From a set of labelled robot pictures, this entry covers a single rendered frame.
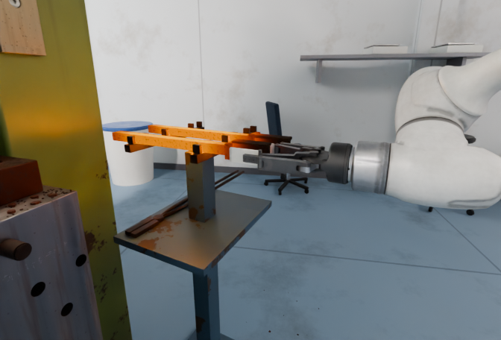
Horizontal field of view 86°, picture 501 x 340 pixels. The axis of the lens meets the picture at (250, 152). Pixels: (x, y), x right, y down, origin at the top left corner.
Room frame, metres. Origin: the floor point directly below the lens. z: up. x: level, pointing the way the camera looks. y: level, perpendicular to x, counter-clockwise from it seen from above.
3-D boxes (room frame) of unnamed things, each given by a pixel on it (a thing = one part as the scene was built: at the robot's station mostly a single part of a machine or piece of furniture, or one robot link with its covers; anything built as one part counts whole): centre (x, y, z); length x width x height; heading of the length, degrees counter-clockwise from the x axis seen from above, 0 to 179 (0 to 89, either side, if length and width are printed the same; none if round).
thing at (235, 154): (0.52, 0.01, 0.98); 0.07 x 0.01 x 0.03; 64
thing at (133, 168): (3.02, 1.39, 0.33); 0.56 x 0.54 x 0.66; 80
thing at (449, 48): (2.59, -1.83, 1.40); 0.32 x 0.31 x 0.08; 80
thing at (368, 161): (0.46, -0.21, 0.98); 0.09 x 0.06 x 0.09; 154
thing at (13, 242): (0.37, 0.37, 0.87); 0.04 x 0.03 x 0.03; 71
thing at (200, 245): (0.76, 0.15, 0.71); 0.40 x 0.30 x 0.02; 153
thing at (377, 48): (2.69, -1.25, 1.40); 0.33 x 0.32 x 0.08; 80
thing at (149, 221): (0.91, 0.18, 0.73); 0.60 x 0.04 x 0.01; 152
